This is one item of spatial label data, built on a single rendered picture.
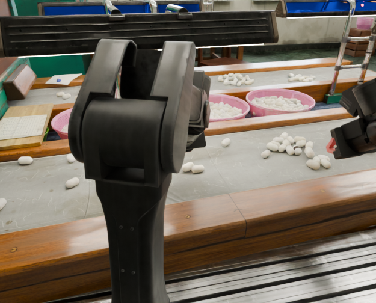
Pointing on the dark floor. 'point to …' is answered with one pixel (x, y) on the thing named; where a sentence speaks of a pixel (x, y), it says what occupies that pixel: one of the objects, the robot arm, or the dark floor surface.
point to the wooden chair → (219, 59)
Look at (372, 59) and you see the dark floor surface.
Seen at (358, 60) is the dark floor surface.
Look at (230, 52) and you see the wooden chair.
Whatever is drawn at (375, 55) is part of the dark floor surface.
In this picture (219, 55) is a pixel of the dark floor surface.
